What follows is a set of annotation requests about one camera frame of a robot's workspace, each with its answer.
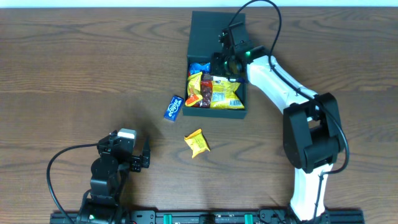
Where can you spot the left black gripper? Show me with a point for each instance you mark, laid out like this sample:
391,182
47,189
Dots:
137,160

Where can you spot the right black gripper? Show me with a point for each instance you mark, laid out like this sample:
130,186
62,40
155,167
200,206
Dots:
217,70

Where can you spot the red Hacks candy bag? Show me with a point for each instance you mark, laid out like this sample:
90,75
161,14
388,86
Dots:
206,93

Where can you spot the yellow Hacks candy bag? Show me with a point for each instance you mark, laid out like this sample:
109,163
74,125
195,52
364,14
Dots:
224,96

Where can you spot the yellow orange snack packet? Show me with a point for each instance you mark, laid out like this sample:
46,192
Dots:
194,89

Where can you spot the dark green box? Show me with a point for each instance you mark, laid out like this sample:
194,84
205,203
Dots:
205,28

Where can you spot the small yellow cracker packet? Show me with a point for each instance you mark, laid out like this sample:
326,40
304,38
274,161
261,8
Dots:
197,142

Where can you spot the blue Eclipse mint box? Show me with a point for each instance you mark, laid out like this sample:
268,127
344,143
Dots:
173,109

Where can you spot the dark blue chocolate bar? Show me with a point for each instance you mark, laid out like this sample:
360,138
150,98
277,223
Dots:
227,79

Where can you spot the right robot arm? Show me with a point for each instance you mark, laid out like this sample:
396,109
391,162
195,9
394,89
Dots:
312,135

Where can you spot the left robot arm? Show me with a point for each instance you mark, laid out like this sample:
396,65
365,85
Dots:
109,174

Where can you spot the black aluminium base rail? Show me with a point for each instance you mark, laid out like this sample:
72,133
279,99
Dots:
243,217

